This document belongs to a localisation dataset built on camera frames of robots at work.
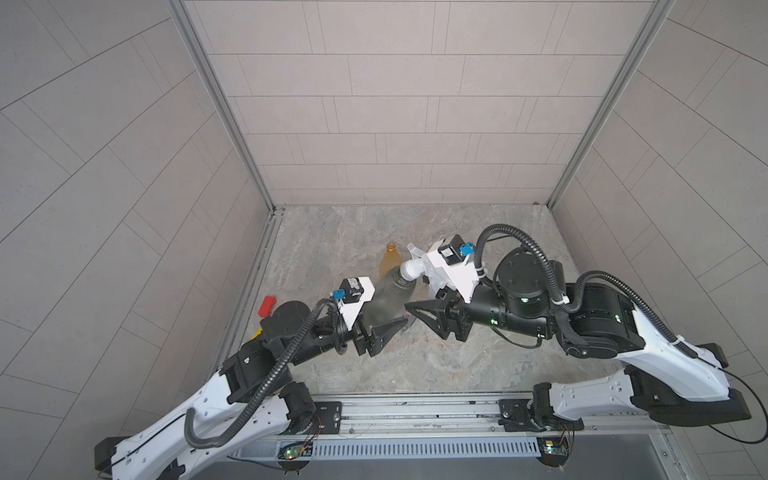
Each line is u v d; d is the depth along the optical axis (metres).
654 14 0.72
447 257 0.39
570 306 0.33
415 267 0.43
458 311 0.40
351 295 0.43
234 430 0.28
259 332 0.41
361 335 0.47
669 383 0.39
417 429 0.71
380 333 0.51
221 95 0.85
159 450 0.40
